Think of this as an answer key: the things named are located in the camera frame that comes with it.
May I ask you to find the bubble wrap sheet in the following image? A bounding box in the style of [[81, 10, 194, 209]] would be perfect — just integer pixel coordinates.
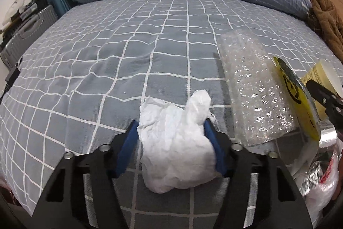
[[217, 31, 302, 147]]

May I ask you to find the silver foil wrapper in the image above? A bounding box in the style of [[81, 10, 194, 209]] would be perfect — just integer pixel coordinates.
[[299, 158, 331, 197]]

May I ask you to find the brown jacket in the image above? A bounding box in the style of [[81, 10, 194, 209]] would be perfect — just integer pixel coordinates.
[[307, 0, 343, 62]]

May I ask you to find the yellow snack packet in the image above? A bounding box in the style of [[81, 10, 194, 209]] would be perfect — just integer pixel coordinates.
[[272, 56, 321, 142]]

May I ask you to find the black power adapter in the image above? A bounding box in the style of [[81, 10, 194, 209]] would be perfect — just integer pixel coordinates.
[[4, 63, 22, 87]]

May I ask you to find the yellow paper cup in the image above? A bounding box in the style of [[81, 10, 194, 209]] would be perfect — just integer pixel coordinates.
[[300, 61, 343, 111]]

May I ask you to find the grey suitcase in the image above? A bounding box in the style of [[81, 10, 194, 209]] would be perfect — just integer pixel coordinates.
[[0, 5, 58, 67]]

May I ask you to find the white appliance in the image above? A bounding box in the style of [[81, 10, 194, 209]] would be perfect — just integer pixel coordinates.
[[3, 0, 26, 26]]

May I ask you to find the bed with grey checked sheet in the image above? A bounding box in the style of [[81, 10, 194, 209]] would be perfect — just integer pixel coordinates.
[[0, 0, 343, 229]]

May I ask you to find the clear plastic bag red print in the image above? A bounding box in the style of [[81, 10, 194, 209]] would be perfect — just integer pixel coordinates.
[[303, 149, 343, 219]]

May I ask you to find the teal suitcase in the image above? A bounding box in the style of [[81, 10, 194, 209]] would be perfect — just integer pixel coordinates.
[[45, 0, 73, 17]]

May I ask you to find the white tissue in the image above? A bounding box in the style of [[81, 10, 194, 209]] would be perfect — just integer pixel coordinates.
[[137, 89, 217, 194]]

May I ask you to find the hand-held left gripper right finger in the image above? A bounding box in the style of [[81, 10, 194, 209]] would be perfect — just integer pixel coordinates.
[[204, 120, 314, 229]]

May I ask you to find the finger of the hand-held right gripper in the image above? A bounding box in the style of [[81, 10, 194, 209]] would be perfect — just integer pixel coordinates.
[[305, 79, 343, 122]]

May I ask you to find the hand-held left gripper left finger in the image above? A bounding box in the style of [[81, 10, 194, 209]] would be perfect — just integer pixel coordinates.
[[32, 120, 140, 229]]

